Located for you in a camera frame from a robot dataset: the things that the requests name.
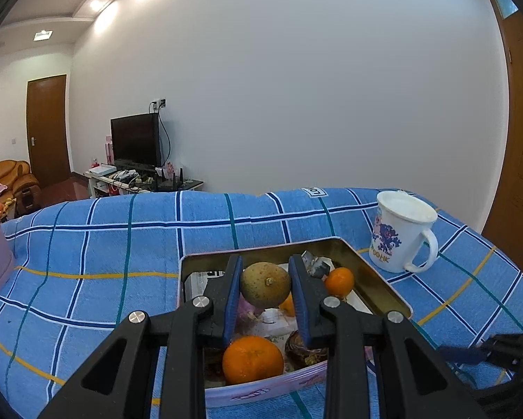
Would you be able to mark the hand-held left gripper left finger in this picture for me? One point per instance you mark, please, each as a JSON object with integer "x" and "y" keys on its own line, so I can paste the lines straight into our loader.
{"x": 231, "y": 303}

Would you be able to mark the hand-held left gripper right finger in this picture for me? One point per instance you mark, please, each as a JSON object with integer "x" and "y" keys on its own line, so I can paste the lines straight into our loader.
{"x": 299, "y": 303}

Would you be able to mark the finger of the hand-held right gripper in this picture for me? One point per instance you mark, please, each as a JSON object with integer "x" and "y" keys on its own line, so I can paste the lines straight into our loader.
{"x": 462, "y": 355}

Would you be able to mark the orange mandarin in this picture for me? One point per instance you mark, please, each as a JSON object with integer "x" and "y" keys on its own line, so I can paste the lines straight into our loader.
{"x": 252, "y": 360}
{"x": 288, "y": 305}
{"x": 340, "y": 282}

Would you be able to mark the purple passion fruit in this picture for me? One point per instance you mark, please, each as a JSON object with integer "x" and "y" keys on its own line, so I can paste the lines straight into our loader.
{"x": 248, "y": 310}

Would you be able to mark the small yellow-green round fruit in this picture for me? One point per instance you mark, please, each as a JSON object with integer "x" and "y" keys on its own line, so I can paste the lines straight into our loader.
{"x": 265, "y": 284}

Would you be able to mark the dark brown shrivelled fruit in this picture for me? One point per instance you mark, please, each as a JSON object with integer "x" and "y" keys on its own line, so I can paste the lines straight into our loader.
{"x": 304, "y": 351}

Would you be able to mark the pink tin box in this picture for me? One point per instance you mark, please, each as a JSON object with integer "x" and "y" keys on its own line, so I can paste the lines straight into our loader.
{"x": 261, "y": 395}

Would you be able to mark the white mug with blue print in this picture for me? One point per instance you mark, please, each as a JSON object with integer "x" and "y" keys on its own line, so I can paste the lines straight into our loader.
{"x": 396, "y": 235}

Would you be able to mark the blue checked blanket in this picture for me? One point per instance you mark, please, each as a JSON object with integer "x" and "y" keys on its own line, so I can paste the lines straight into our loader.
{"x": 113, "y": 244}

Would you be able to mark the black router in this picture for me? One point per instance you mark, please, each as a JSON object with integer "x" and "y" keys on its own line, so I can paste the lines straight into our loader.
{"x": 170, "y": 182}

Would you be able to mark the white television stand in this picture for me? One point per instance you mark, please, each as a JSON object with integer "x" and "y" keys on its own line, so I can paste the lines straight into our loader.
{"x": 100, "y": 187}

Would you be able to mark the white set-top box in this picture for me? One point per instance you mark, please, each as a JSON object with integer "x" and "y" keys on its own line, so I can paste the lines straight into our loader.
{"x": 101, "y": 170}

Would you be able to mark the black television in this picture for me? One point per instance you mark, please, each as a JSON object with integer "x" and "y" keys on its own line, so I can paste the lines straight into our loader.
{"x": 135, "y": 139}

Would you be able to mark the pink gift box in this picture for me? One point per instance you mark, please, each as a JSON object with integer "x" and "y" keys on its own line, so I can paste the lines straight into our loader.
{"x": 108, "y": 150}

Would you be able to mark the brown leather armchair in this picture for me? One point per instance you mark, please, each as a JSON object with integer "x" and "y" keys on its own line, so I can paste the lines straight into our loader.
{"x": 17, "y": 179}

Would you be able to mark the brown wooden door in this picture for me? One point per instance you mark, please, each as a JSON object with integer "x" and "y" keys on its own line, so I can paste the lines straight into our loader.
{"x": 48, "y": 131}

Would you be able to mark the round ceiling spotlight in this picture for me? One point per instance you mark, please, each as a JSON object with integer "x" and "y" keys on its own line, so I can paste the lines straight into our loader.
{"x": 98, "y": 5}

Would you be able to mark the square ceiling light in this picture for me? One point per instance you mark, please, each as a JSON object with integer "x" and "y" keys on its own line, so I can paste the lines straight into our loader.
{"x": 42, "y": 35}

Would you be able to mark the white wall socket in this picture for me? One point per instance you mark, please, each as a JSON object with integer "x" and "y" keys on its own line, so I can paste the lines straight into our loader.
{"x": 159, "y": 104}

